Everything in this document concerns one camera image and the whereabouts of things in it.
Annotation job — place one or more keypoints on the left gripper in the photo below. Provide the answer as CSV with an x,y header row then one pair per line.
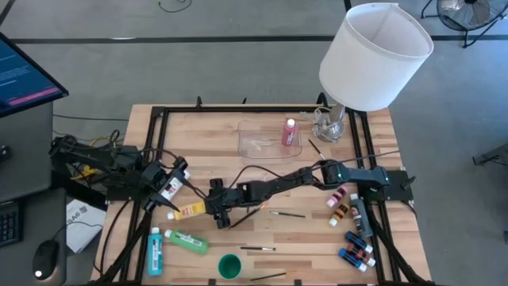
x,y
160,176

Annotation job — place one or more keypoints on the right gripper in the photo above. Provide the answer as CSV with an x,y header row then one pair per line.
x,y
234,194

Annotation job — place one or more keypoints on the large yellow paint bottle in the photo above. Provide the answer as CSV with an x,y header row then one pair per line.
x,y
190,210

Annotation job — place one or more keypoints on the clear plastic bin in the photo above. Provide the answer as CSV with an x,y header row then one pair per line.
x,y
262,147

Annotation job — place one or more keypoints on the red paint bottle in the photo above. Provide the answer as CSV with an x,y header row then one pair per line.
x,y
289,133

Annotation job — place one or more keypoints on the short black brush silver ferrule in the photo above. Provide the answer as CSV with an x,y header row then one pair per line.
x,y
316,149

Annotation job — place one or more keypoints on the small yellow paint bottle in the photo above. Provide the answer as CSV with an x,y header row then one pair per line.
x,y
339,215

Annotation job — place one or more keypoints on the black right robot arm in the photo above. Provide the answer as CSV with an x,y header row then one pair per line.
x,y
357,175

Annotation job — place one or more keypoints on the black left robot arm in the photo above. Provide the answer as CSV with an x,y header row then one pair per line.
x,y
127,157

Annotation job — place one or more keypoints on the white paint bottle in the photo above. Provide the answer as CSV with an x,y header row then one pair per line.
x,y
172,186

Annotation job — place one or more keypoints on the green paint bottle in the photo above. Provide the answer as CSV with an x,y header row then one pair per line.
x,y
186,241

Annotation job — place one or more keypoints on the teal paint bottle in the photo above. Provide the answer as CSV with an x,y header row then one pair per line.
x,y
155,254

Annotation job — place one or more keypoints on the small pink paint bottle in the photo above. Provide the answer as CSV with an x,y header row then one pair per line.
x,y
337,196

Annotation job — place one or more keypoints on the small blue paint bottle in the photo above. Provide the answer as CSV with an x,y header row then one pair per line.
x,y
352,260
358,242

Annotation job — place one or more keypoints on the small brown paint bottle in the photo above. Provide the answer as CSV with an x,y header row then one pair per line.
x,y
363,255

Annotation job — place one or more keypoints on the green plastic cup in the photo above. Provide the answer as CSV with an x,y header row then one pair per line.
x,y
229,267

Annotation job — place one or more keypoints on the long black brush silver ferrule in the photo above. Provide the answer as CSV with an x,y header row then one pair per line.
x,y
287,214

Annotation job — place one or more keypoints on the white paper booklet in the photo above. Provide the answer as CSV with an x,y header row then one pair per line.
x,y
85,226

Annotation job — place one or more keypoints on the black computer mouse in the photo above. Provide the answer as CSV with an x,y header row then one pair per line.
x,y
45,258

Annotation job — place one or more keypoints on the grey desk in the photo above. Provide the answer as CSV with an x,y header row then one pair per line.
x,y
24,159

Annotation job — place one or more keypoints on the black keyboard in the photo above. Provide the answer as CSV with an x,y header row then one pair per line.
x,y
10,224

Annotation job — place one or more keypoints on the computer monitor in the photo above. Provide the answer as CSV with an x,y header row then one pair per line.
x,y
24,75

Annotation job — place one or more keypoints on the table lamp white shade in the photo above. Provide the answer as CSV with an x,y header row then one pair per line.
x,y
373,59

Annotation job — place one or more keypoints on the black equipment leg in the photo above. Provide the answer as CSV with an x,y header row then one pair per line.
x,y
492,157

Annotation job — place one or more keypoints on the black floor fan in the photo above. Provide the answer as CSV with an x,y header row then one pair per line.
x,y
468,14

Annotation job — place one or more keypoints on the black aluminium table frame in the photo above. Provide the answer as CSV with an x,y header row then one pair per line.
x,y
258,108

